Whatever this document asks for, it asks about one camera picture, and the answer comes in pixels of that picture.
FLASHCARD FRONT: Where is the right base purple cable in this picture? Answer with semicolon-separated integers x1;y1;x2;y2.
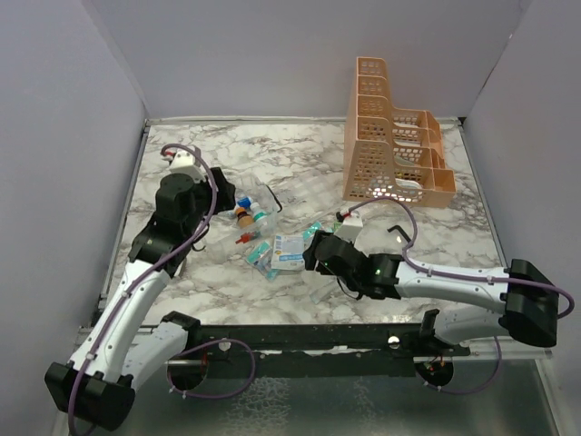
415;338;503;395

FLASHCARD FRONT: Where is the teal bandage packet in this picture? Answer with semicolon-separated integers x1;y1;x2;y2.
246;241;279;281

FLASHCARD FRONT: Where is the white green-label bottle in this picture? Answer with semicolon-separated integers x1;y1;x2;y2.
250;203;269;224

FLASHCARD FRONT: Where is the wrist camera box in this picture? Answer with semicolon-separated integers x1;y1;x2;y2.
334;210;363;244
162;147;204;183

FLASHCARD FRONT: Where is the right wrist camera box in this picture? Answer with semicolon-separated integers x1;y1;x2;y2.
334;210;363;244

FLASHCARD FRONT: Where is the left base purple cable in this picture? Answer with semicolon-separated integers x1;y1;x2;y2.
166;338;258;401

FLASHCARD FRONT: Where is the silver teal-header packet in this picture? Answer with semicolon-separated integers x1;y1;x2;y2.
302;222;332;243

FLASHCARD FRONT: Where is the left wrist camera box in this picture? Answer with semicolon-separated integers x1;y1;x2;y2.
162;147;204;183

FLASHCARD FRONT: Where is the orange plastic file rack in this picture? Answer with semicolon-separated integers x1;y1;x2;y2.
342;56;457;208

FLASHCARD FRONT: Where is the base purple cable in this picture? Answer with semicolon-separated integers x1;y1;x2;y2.
166;338;258;401
415;338;503;395

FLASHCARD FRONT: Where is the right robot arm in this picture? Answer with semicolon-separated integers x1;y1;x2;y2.
302;231;558;355

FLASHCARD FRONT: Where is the small blue-cap bottle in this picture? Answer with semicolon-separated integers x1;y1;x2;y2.
236;195;253;209

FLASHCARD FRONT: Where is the white blue wipes pack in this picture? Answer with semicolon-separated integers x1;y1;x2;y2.
271;234;304;271

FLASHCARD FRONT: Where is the clear first aid box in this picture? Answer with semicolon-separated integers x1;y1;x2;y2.
202;173;281;263

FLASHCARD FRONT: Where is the black box handle right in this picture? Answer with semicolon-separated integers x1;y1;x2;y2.
388;225;410;244

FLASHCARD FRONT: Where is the black front frame bar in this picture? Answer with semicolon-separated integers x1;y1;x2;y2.
166;323;469;380

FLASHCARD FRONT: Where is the flat teal strip packet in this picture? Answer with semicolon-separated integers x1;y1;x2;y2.
310;281;337;304

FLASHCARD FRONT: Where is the brown orange-cap medicine bottle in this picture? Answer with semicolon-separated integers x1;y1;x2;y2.
234;207;254;229

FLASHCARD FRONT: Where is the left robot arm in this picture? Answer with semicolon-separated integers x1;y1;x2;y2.
44;167;235;434

